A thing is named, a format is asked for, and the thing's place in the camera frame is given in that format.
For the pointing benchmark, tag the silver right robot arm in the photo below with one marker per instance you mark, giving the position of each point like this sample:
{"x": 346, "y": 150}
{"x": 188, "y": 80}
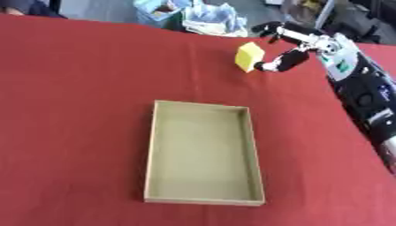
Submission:
{"x": 361, "y": 85}

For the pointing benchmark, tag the yellow block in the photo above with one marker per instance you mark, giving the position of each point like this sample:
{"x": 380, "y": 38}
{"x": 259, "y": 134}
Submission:
{"x": 248, "y": 56}

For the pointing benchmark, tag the black chair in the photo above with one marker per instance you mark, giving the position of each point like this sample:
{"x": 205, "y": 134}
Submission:
{"x": 361, "y": 19}

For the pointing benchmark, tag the blue plastic bag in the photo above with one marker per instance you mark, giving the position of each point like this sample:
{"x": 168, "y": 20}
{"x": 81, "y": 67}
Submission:
{"x": 154, "y": 11}

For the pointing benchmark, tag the tan cardboard box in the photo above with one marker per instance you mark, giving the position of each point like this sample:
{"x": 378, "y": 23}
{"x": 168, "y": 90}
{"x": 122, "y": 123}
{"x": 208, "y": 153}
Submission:
{"x": 203, "y": 153}

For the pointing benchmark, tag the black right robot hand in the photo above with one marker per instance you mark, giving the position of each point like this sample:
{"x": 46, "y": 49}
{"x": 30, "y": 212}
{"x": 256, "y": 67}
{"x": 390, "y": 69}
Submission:
{"x": 291, "y": 59}

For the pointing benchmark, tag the white plastic bag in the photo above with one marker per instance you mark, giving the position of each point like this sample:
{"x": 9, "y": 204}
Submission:
{"x": 214, "y": 19}

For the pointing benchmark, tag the person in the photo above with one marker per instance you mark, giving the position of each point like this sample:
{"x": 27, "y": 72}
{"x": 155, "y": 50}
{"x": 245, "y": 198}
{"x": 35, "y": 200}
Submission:
{"x": 28, "y": 7}

